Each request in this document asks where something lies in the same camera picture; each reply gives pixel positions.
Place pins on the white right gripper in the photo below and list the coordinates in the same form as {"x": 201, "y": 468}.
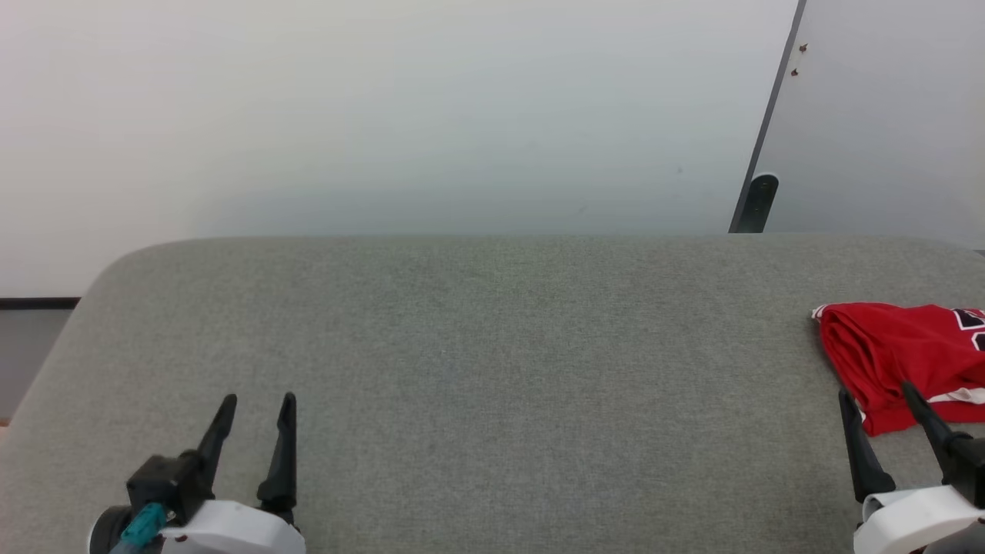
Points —
{"x": 916, "y": 519}

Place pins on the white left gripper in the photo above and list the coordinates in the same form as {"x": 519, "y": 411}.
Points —
{"x": 231, "y": 531}

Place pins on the red and white jersey shirt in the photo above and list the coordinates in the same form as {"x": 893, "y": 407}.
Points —
{"x": 900, "y": 346}

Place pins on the black skirting board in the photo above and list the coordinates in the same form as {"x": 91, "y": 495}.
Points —
{"x": 38, "y": 303}

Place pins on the grey door panel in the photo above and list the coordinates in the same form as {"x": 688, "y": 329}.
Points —
{"x": 885, "y": 115}

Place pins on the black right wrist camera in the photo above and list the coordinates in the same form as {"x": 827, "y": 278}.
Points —
{"x": 968, "y": 465}

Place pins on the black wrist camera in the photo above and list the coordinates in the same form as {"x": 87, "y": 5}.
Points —
{"x": 169, "y": 481}
{"x": 968, "y": 465}

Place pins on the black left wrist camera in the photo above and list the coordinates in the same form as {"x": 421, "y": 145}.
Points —
{"x": 169, "y": 481}

